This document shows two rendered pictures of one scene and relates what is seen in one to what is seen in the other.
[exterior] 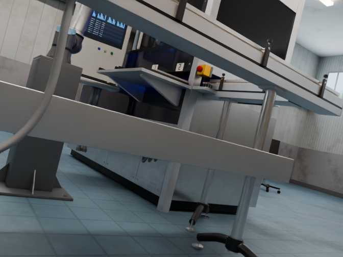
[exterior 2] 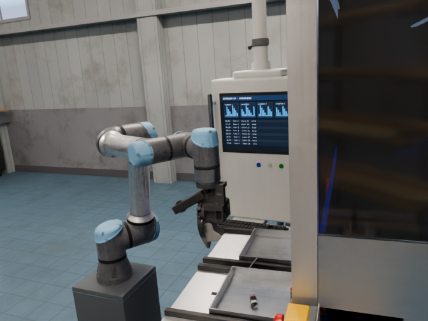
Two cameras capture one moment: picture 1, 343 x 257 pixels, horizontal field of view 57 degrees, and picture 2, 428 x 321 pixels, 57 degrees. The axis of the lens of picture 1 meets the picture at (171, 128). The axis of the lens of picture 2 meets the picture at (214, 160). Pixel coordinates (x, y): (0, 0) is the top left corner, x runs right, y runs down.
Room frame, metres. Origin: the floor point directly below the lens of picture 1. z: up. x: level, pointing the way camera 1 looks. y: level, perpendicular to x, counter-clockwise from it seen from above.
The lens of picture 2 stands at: (1.50, -0.72, 1.62)
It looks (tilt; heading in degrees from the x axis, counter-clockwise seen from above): 14 degrees down; 57
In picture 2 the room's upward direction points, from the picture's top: 4 degrees counter-clockwise
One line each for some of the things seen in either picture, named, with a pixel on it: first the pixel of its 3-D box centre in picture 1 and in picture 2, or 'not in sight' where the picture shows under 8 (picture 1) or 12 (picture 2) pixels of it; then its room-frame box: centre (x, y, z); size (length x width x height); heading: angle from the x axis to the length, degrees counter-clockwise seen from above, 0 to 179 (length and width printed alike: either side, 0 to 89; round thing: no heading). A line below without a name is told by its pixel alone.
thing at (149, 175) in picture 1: (153, 138); not in sight; (3.26, 0.15, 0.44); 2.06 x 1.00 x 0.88; 37
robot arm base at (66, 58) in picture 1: (59, 54); (113, 264); (1.95, 0.78, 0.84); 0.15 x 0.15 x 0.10
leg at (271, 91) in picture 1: (252, 169); not in sight; (1.44, -0.40, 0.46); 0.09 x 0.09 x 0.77; 37
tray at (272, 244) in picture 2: not in sight; (288, 248); (2.51, 0.32, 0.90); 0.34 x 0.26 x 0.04; 127
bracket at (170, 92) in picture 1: (160, 91); not in sight; (2.13, 0.14, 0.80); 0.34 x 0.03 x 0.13; 127
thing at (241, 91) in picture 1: (248, 88); not in sight; (1.96, -0.41, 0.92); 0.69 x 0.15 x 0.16; 37
